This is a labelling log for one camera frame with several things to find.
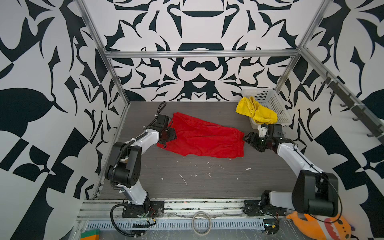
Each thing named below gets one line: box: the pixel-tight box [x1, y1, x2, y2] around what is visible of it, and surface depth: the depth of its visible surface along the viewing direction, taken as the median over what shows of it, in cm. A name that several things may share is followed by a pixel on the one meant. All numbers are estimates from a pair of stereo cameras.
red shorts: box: [157, 111, 245, 159], surface depth 98 cm
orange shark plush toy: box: [286, 212, 353, 240], surface depth 65 cm
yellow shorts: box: [236, 96, 278, 125], surface depth 104 cm
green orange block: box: [80, 229, 100, 240], surface depth 68 cm
